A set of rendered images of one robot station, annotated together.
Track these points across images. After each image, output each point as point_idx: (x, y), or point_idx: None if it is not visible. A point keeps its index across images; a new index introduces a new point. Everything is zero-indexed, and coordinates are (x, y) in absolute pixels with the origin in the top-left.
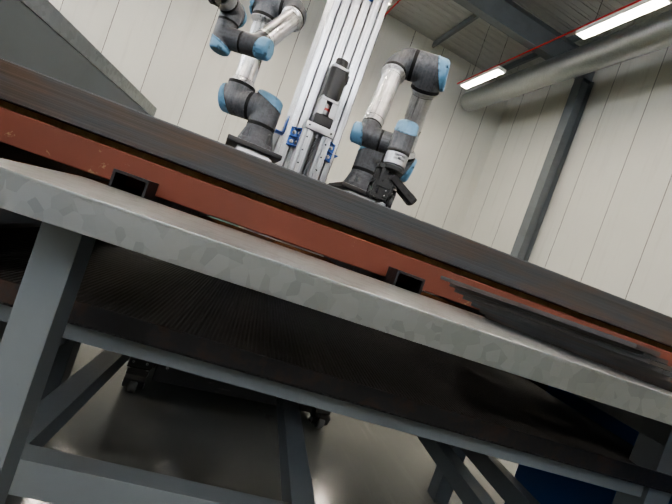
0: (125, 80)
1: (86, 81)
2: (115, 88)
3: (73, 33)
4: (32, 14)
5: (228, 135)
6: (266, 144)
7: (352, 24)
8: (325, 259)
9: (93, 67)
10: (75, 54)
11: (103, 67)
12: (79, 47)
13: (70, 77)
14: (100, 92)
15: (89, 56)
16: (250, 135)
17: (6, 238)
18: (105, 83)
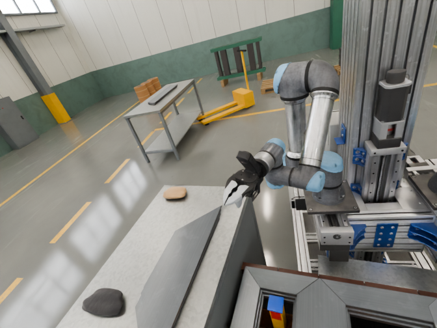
0: (233, 239)
1: (222, 297)
2: (231, 254)
3: (206, 324)
4: None
5: (307, 213)
6: (340, 199)
7: (398, 12)
8: None
9: (220, 289)
10: (212, 317)
11: (223, 275)
12: (212, 313)
13: (217, 320)
14: (228, 276)
15: (216, 297)
16: (324, 199)
17: None
18: (227, 269)
